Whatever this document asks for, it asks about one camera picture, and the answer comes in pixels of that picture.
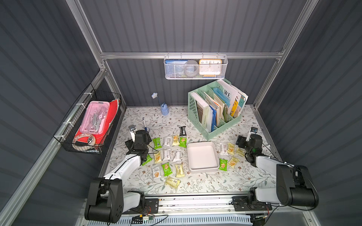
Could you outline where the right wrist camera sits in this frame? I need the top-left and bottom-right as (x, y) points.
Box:
(246, 127), (258, 142)

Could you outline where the green cookie packet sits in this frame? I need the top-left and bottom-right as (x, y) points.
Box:
(219, 159), (228, 171)
(152, 137), (162, 150)
(142, 154), (153, 166)
(162, 163), (173, 177)
(179, 137), (187, 148)

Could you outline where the blue folder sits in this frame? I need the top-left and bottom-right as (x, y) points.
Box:
(209, 106), (217, 132)

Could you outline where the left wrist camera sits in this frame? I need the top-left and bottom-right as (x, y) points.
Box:
(129, 125), (137, 142)

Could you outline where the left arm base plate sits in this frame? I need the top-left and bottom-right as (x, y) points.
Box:
(124, 198), (159, 215)

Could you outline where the white brown book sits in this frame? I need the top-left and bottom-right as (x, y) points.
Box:
(191, 92), (211, 132)

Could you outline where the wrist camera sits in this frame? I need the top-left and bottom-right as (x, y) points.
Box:
(129, 125), (137, 142)
(246, 127), (258, 142)

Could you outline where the white wire wall basket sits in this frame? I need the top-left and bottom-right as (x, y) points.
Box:
(164, 54), (229, 80)

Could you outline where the aluminium rail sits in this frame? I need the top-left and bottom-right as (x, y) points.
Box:
(81, 192), (309, 218)

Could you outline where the clear tape roll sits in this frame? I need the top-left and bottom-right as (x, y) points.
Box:
(72, 134), (96, 146)

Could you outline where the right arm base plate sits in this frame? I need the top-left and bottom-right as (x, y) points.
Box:
(231, 196), (273, 211)

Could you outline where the pink plastic case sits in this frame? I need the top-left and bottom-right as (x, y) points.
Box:
(79, 101), (110, 135)

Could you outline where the white book WE cover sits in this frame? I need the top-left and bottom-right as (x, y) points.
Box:
(217, 80), (245, 118)

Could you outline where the black wire side basket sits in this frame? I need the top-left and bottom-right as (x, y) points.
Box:
(54, 85), (122, 155)

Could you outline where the blue small bottle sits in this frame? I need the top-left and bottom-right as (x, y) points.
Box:
(151, 92), (169, 116)

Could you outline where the black cookie packet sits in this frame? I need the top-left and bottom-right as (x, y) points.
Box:
(179, 126), (187, 137)

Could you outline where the blue box in basket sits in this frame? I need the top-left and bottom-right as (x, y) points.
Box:
(164, 59), (187, 79)

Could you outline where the grey tape roll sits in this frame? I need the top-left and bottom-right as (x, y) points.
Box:
(184, 60), (199, 78)

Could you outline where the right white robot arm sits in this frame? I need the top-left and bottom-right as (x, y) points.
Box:
(236, 133), (319, 210)

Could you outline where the white storage box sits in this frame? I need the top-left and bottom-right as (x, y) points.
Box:
(187, 141), (220, 174)

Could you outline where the mint green file organizer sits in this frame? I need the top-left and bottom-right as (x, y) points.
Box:
(188, 79), (248, 140)

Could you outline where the blue white marker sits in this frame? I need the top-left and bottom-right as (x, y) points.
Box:
(142, 117), (148, 131)

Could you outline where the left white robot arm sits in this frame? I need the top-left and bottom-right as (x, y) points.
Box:
(84, 130), (152, 224)

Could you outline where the yellow cookie packet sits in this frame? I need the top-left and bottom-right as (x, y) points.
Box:
(154, 151), (162, 164)
(172, 135), (180, 146)
(228, 157), (240, 169)
(227, 143), (235, 156)
(236, 147), (246, 157)
(165, 176), (181, 189)
(175, 164), (185, 178)

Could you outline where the yellow white clock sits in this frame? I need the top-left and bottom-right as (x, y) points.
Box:
(199, 59), (222, 76)

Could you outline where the silver white cookie packet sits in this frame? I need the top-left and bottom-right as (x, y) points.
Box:
(152, 167), (162, 179)

